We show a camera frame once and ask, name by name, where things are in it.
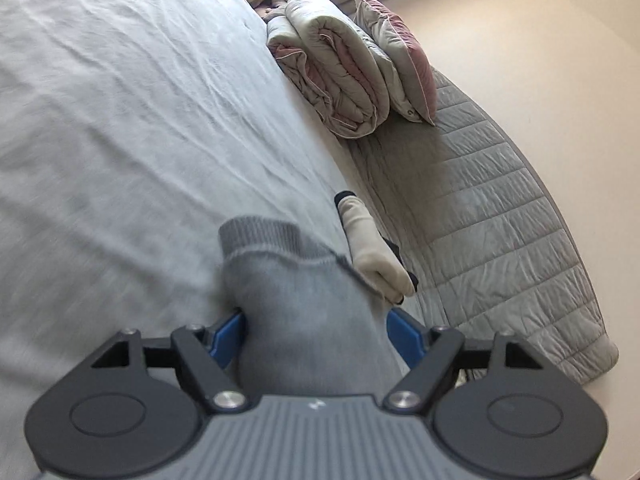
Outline grey knit sweater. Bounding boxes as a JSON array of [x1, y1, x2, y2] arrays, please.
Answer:
[[219, 216, 402, 399]]

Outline folded cream black socks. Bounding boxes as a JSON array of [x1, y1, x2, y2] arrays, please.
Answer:
[[334, 191, 419, 304]]

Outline grey quilted headboard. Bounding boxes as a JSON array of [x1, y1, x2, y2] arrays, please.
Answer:
[[348, 75, 620, 384]]

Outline pink grey pillow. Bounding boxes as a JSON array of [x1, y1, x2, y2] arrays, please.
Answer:
[[355, 0, 437, 126]]

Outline grey bed sheet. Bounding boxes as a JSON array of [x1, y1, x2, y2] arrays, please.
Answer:
[[1, 0, 369, 479]]

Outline folded grey pink duvet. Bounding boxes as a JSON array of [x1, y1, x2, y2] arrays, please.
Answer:
[[267, 0, 390, 139]]

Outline stuffed toy by bed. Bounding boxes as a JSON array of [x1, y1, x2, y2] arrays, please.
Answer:
[[255, 0, 288, 23]]

